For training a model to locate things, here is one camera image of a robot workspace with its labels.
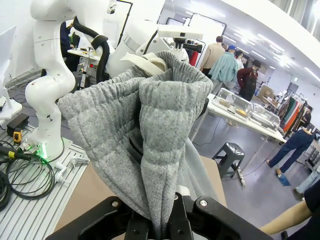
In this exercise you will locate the blue jeans leg mannequin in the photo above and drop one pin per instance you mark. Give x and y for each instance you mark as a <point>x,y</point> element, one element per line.
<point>292,147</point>

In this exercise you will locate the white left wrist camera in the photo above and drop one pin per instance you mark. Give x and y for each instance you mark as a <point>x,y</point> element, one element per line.
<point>180,31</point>

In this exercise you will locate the black power supply box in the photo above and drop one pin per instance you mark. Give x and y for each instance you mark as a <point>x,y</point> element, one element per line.
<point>17,123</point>

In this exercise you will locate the rack of colourful clothes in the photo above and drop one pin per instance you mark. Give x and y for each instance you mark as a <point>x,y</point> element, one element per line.
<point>292,112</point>

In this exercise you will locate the clear plastic display case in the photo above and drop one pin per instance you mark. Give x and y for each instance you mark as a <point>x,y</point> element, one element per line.
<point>266,116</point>
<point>232,101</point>

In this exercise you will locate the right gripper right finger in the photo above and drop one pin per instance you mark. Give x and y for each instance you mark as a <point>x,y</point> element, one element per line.
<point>212,220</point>

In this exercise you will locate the grey plastic stool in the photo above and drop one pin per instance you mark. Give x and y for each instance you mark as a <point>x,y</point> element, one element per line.
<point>231,151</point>

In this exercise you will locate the person in maroon top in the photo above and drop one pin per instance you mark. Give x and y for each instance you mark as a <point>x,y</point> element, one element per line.
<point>248,80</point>

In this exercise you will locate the white table thin legs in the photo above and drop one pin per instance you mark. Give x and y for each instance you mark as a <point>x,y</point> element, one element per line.
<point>220,111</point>

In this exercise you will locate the person in teal hoodie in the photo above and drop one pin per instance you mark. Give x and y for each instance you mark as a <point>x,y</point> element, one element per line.
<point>223,67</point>

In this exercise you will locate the person in black T-shirt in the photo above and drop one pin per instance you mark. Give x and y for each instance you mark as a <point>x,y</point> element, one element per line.
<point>313,202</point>

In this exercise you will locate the person left forearm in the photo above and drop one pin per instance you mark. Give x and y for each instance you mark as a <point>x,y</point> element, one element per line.
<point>287,218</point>

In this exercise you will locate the person in beige jacket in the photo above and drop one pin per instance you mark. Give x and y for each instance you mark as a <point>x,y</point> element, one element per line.
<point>212,55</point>

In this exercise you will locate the person in navy top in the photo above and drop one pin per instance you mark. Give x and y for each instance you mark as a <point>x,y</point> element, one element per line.
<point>65,37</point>

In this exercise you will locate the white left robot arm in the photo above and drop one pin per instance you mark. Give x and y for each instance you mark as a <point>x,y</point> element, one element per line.
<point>50,82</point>

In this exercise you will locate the slotted aluminium base plate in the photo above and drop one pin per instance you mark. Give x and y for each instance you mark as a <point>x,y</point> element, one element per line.
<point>30,220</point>

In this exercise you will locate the grey training pants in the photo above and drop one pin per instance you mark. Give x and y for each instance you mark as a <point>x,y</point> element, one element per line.
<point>160,125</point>

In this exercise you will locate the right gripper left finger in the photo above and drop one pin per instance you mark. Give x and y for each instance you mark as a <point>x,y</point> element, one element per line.
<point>110,217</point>

